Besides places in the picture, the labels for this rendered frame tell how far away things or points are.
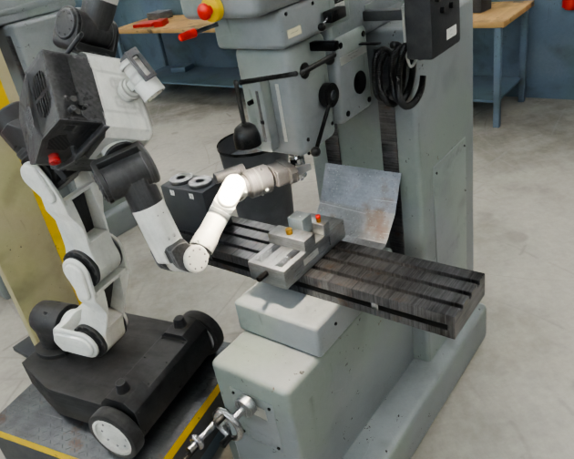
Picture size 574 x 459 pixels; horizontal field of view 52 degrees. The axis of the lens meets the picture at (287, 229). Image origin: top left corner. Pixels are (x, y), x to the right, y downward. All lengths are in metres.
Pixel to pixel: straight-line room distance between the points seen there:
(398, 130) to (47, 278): 2.11
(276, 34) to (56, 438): 1.64
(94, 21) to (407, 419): 1.73
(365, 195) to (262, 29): 0.83
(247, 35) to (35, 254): 2.05
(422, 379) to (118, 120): 1.58
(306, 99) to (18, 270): 2.06
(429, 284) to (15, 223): 2.15
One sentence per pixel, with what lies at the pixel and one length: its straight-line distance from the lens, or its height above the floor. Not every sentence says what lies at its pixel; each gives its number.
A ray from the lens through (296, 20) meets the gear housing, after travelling 1.60.
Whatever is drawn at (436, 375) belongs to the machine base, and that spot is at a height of 0.20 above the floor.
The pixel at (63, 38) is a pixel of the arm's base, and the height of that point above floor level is 1.73.
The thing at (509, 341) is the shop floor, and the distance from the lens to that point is 3.01.
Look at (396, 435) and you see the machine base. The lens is 2.32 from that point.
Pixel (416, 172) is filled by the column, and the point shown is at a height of 1.07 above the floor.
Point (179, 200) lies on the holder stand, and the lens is 2.26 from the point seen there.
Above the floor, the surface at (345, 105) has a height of 1.40.
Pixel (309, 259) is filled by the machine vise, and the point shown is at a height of 0.94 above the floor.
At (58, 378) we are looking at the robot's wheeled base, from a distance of 2.39.
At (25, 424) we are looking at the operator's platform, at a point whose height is 0.40.
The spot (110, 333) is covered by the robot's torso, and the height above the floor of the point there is 0.70.
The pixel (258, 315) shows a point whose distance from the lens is 1.94.
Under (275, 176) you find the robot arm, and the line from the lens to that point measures 1.78.
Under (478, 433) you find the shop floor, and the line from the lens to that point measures 2.60.
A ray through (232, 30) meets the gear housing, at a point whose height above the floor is 1.68.
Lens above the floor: 1.97
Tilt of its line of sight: 29 degrees down
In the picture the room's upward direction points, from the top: 10 degrees counter-clockwise
